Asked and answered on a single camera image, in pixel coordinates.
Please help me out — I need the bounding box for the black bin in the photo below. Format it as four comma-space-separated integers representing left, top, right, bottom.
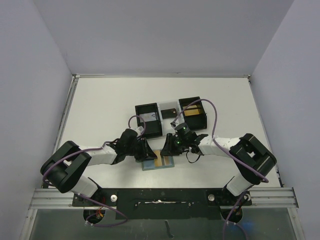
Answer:
178, 96, 208, 131
135, 102, 163, 139

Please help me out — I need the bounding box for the green card holder wallet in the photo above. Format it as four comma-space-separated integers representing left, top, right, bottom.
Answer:
135, 156, 175, 171

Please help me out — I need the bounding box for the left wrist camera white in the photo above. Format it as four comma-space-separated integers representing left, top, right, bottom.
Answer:
135, 126, 145, 135

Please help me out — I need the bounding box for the black card in white bin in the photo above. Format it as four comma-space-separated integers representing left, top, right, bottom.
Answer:
160, 108, 177, 119

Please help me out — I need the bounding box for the black left bin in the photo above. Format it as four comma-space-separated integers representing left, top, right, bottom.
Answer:
135, 102, 163, 139

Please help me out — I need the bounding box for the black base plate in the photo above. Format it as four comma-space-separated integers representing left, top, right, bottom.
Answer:
72, 188, 252, 220

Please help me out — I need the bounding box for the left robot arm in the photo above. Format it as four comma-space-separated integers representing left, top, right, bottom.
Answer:
40, 126, 157, 206

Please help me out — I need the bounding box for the aluminium front rail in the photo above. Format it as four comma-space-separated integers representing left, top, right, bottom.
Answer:
28, 187, 298, 210

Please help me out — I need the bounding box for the gold credit card in bin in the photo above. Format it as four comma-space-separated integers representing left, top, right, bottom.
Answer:
183, 105, 202, 117

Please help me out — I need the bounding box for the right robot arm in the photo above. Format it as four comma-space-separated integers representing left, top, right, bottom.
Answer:
160, 123, 277, 205

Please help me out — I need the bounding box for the black right bin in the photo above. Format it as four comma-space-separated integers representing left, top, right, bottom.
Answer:
178, 96, 208, 131

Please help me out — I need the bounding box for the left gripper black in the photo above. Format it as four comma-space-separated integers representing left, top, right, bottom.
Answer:
125, 137, 157, 161

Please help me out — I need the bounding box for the silver card in left bin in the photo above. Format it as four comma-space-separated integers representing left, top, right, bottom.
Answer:
139, 112, 158, 122

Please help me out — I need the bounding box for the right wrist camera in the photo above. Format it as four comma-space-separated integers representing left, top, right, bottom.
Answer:
170, 121, 178, 130

